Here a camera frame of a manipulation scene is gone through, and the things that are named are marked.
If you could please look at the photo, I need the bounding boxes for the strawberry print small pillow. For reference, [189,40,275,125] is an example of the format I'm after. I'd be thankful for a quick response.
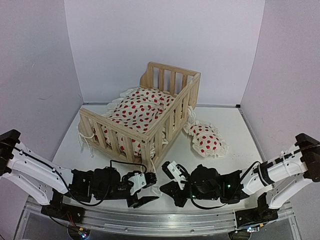
[183,120,229,158]

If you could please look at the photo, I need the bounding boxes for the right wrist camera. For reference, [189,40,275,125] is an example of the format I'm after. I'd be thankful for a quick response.
[161,161,187,190]

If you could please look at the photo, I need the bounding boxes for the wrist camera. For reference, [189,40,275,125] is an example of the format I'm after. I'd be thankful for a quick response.
[128,172,157,195]
[161,161,187,190]

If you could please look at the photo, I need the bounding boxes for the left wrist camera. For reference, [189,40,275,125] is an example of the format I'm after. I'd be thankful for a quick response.
[128,172,157,195]

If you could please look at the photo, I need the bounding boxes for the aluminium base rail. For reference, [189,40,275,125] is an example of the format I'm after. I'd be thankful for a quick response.
[23,197,293,232]

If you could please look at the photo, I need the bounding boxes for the white mattress tie string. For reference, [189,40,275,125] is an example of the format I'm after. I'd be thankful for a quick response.
[142,159,163,198]

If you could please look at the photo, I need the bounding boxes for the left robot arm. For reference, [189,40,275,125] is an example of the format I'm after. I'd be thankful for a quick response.
[0,129,159,219]

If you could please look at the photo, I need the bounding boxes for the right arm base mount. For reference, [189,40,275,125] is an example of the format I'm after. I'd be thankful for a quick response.
[235,193,280,230]

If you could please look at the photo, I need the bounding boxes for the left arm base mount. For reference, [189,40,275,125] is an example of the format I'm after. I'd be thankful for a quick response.
[41,191,85,224]

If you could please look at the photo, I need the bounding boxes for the strawberry print ruffled mattress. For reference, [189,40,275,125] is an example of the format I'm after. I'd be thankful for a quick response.
[102,87,175,134]

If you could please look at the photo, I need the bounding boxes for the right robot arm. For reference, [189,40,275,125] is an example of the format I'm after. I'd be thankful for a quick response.
[159,133,320,222]

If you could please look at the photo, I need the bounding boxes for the wooden pet bed frame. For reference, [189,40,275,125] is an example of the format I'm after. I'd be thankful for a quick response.
[77,62,201,170]

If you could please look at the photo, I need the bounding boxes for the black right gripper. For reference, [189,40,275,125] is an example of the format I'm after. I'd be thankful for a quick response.
[161,180,220,208]

